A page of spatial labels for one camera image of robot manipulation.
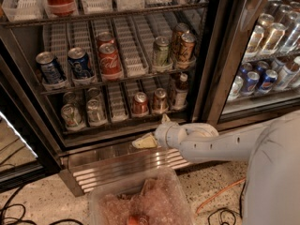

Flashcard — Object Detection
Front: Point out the red coke can bottom shelf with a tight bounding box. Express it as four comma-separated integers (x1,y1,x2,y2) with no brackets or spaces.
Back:
132,92,149,116

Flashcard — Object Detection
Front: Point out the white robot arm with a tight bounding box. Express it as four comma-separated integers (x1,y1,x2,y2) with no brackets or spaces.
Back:
132,111,300,225

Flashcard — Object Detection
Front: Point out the blue pepsi can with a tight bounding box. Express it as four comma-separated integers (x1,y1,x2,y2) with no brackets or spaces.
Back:
36,52,67,91
257,69,278,94
67,47,96,85

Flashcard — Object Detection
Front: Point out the silver can back left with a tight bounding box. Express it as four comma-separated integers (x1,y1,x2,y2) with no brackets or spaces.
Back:
63,92,81,107

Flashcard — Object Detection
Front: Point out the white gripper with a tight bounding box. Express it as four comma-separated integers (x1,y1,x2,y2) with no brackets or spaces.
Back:
132,113,187,149

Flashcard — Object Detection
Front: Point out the white silver can right fridge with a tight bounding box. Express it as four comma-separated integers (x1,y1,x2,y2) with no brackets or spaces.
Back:
228,76,244,100

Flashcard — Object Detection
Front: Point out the glass fridge door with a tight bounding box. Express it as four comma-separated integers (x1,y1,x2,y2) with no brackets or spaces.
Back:
192,0,300,130

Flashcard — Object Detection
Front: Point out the orange brown can front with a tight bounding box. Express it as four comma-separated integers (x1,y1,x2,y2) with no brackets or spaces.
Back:
177,33,196,68

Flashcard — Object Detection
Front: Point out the red coca-cola can back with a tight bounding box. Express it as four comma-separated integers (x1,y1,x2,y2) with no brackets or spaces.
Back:
96,32,115,47

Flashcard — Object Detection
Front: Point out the red can in bin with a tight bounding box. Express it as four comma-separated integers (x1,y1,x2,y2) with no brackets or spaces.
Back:
127,215,149,225

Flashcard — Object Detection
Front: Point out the stainless steel fridge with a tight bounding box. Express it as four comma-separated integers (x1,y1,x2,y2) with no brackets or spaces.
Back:
0,0,300,198

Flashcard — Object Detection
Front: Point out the green silver can front left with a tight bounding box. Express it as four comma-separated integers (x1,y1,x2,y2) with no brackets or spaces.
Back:
61,103,85,131

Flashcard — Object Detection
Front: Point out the orange extension cord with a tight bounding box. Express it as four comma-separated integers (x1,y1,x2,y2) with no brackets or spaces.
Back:
195,176,248,215

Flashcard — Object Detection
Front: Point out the orange brown can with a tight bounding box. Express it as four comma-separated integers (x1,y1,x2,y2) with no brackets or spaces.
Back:
172,22,189,54
177,33,196,68

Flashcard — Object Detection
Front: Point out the green soda can middle shelf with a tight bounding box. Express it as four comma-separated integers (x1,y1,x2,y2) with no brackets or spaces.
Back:
152,36,171,72

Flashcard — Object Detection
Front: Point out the blue pepsi can leftmost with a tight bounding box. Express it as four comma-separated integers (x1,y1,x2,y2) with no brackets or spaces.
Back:
36,52,67,91

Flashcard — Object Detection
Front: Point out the red coca-cola can front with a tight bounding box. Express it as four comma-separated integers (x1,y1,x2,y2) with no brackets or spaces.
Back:
98,43,122,81

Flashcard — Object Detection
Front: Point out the red coca-cola can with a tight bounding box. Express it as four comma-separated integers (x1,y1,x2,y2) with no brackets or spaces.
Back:
96,32,115,47
98,43,122,81

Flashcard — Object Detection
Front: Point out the orange brown can back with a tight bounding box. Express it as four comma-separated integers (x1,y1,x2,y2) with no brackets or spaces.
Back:
172,22,189,54

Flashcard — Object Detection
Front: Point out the brown soda can bottom shelf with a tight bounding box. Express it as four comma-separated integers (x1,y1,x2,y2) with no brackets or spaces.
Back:
152,88,169,113

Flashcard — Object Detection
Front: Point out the dark glass bottle white label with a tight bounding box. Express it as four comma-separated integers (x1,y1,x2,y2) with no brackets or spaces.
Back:
171,73,188,110

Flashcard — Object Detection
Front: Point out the blue pepsi can right fridge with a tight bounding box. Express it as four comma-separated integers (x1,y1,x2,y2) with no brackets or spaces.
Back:
240,71,260,96

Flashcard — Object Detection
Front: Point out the clear plastic bin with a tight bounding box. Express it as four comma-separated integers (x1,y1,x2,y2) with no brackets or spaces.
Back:
89,167,196,225

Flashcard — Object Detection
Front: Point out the black cable left floor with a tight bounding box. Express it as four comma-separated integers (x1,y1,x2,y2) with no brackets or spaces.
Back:
0,185,84,225

